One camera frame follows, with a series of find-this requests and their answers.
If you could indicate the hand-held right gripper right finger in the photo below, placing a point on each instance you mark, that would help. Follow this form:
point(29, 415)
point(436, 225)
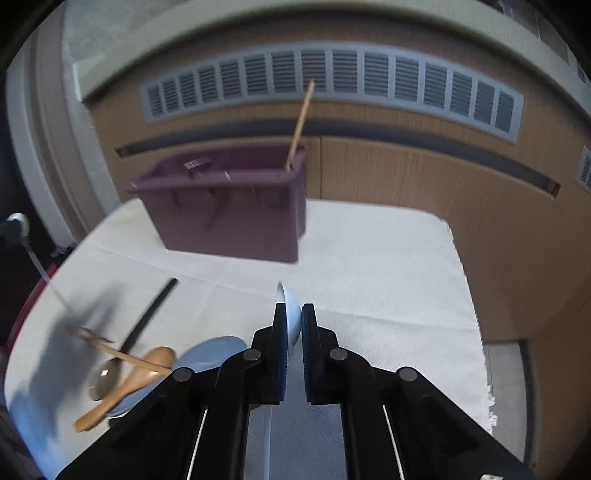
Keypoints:
point(308, 360)

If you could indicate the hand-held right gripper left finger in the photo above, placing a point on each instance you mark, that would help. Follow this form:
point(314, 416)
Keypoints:
point(280, 360)

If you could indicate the white ceramic spoon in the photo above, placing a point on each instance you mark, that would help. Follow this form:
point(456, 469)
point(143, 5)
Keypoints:
point(291, 318)

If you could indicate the blue plastic spoon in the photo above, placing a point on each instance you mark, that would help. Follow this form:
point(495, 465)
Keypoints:
point(210, 353)

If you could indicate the wooden spoon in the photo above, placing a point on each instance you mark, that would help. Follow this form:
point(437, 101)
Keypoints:
point(138, 378)

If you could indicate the wooden chopstick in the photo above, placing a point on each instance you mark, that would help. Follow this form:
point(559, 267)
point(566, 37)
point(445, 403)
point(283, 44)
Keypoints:
point(300, 124)
point(134, 359)

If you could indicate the purple plastic utensil bin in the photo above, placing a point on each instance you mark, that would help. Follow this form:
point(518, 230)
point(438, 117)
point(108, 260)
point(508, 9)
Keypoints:
point(231, 212)

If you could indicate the white table cloth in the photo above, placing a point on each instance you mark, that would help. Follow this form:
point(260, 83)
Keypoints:
point(369, 300)

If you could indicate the wooden radiator cabinet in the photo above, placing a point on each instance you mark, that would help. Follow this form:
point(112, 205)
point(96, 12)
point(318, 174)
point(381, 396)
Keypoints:
point(415, 184)

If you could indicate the silver metal utensil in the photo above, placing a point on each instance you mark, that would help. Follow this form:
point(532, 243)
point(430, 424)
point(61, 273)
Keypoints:
point(196, 164)

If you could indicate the grey ventilation grille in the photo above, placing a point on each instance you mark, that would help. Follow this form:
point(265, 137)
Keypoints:
point(332, 74)

